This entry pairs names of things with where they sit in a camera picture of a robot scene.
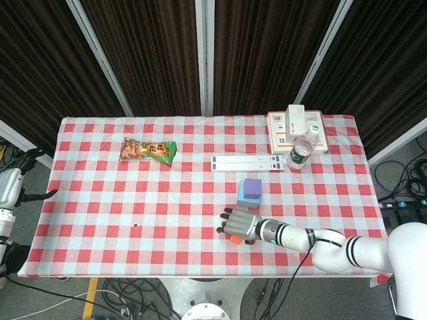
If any purple foam cube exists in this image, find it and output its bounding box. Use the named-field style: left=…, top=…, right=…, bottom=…
left=243, top=178, right=263, bottom=200

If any clear plastic water bottle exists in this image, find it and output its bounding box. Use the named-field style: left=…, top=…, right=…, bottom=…
left=286, top=124, right=322, bottom=171

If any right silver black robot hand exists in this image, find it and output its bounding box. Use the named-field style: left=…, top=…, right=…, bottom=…
left=216, top=207, right=264, bottom=246

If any large blue foam cube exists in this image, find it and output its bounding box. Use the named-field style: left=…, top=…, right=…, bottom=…
left=236, top=181, right=262, bottom=209

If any dark brown curtain panel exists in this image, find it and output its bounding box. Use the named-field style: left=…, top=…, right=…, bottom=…
left=79, top=0, right=203, bottom=117
left=213, top=0, right=341, bottom=117
left=302, top=0, right=427, bottom=159
left=0, top=0, right=126, bottom=157

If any white partition frame rail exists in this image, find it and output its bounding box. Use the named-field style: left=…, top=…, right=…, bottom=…
left=366, top=116, right=427, bottom=167
left=0, top=119, right=51, bottom=163

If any red white checkered tablecloth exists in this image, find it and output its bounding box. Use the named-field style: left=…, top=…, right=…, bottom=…
left=18, top=115, right=396, bottom=287

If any green orange snack bag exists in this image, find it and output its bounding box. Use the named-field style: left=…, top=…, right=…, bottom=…
left=119, top=137, right=177, bottom=167

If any small white carton box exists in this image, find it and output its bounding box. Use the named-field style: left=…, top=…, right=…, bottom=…
left=285, top=104, right=307, bottom=142

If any large white orange box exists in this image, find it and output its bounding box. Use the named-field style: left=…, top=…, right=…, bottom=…
left=267, top=110, right=330, bottom=155

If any black floor cable bundle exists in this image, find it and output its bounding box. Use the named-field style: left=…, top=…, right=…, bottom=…
left=373, top=136, right=427, bottom=201
left=99, top=278, right=181, bottom=320
left=0, top=136, right=37, bottom=181

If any white partition frame post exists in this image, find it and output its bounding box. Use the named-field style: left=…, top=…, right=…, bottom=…
left=195, top=0, right=216, bottom=117
left=293, top=0, right=354, bottom=105
left=65, top=0, right=134, bottom=117

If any long flat white device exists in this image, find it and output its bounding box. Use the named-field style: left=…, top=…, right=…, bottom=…
left=210, top=154, right=285, bottom=173

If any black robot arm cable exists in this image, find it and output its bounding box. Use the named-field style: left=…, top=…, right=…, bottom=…
left=275, top=228, right=344, bottom=320

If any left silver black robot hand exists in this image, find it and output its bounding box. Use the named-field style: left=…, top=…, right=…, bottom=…
left=0, top=149, right=58, bottom=207

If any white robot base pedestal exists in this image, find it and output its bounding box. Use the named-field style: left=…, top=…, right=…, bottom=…
left=159, top=277, right=254, bottom=320

